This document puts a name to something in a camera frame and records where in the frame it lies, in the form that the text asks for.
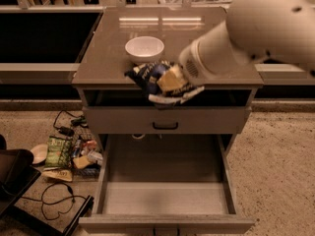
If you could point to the grey drawer cabinet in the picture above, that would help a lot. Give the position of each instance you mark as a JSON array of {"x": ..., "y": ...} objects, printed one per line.
[{"x": 101, "y": 79}]

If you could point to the black power adapter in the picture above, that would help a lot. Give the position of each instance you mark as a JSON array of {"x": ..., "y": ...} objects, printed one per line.
[{"x": 66, "y": 131}]

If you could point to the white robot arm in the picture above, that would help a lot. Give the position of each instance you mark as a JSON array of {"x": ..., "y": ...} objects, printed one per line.
[{"x": 217, "y": 45}]

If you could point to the closed upper drawer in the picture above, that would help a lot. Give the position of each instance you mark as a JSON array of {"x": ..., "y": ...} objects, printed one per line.
[{"x": 179, "y": 120}]

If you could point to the white paper plate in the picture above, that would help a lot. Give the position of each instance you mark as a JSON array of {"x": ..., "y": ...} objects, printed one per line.
[{"x": 39, "y": 153}]

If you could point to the open middle drawer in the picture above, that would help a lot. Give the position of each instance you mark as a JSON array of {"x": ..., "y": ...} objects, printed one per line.
[{"x": 167, "y": 185}]

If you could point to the blue chip bag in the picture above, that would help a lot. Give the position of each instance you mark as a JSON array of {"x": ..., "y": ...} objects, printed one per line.
[{"x": 146, "y": 77}]

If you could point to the green chip bag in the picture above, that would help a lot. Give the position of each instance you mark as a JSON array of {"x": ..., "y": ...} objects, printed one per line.
[{"x": 58, "y": 153}]

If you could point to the tan snack bag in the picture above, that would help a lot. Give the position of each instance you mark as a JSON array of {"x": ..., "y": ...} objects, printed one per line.
[{"x": 60, "y": 174}]

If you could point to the yellow sponge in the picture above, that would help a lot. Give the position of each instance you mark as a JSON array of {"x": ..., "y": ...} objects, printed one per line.
[{"x": 81, "y": 162}]

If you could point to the wire basket of snacks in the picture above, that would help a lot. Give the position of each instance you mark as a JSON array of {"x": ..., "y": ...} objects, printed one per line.
[{"x": 83, "y": 144}]

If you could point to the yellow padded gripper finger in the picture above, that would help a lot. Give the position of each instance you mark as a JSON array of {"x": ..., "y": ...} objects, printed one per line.
[{"x": 172, "y": 79}]

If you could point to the white ceramic bowl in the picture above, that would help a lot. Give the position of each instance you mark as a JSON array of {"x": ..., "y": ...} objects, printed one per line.
[{"x": 144, "y": 49}]

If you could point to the black laptop case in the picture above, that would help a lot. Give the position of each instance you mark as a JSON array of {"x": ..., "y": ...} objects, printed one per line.
[{"x": 16, "y": 176}]

